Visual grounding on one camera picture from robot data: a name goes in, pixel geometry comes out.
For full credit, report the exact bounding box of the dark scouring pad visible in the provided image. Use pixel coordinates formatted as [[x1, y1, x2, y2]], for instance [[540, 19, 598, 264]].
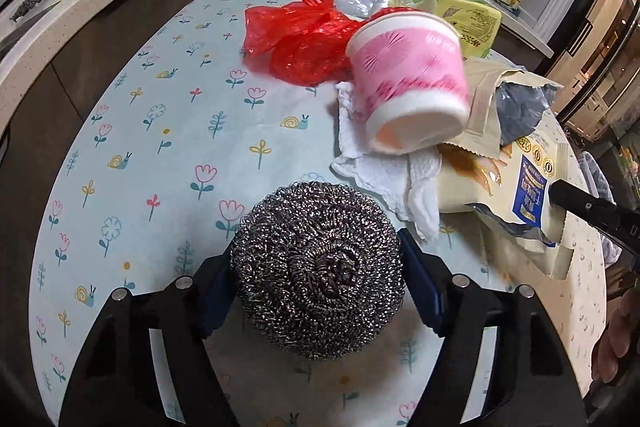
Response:
[[9, 0, 49, 22]]

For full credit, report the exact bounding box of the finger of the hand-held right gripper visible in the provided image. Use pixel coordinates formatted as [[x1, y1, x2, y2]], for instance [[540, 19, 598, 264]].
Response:
[[548, 179, 640, 258]]

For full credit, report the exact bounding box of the grey plastic bag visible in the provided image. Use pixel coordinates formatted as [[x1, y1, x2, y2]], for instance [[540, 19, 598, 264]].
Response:
[[495, 79, 558, 144]]

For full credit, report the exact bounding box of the yellow-green plastic package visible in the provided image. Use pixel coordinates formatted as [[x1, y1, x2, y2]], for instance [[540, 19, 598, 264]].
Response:
[[392, 0, 503, 60]]

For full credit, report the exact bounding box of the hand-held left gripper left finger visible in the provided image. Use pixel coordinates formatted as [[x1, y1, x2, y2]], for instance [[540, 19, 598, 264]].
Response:
[[59, 239, 241, 427]]

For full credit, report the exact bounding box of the glass sliding door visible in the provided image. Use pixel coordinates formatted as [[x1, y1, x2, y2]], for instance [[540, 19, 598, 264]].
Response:
[[545, 0, 640, 148]]

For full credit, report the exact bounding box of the beige paper bag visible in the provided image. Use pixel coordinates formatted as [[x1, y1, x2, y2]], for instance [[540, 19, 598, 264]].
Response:
[[440, 57, 563, 158]]

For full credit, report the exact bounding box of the steel wool scrubber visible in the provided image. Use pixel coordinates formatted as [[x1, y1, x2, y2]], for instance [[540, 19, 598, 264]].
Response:
[[230, 181, 407, 362]]

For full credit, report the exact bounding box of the grey-blue trash bag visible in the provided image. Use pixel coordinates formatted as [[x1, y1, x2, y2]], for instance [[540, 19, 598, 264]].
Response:
[[577, 152, 621, 265]]

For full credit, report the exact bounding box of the floral tablecloth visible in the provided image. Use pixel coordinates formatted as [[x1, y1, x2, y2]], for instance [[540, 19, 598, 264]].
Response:
[[27, 0, 608, 427]]

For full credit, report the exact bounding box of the pink paper cup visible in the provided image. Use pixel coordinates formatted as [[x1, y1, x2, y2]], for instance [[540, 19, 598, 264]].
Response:
[[346, 5, 471, 154]]

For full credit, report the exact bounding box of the white paper towel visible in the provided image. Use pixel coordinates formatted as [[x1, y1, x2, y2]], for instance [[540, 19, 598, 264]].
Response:
[[330, 82, 443, 242]]

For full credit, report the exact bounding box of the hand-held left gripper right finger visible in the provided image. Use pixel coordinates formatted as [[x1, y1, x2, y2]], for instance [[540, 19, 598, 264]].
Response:
[[397, 229, 588, 427]]

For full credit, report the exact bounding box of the clear plastic bag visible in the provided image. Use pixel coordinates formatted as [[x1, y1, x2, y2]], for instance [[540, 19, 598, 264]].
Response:
[[332, 0, 396, 20]]

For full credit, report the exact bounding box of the red plastic bag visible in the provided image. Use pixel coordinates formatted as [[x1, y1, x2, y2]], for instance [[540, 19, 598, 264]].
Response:
[[243, 0, 368, 88]]

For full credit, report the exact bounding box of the person's right hand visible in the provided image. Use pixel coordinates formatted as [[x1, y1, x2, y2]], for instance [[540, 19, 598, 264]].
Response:
[[592, 284, 640, 385]]

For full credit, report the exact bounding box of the yellow snack bag blue label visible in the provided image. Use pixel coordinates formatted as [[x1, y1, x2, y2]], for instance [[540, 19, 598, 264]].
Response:
[[437, 127, 576, 280]]

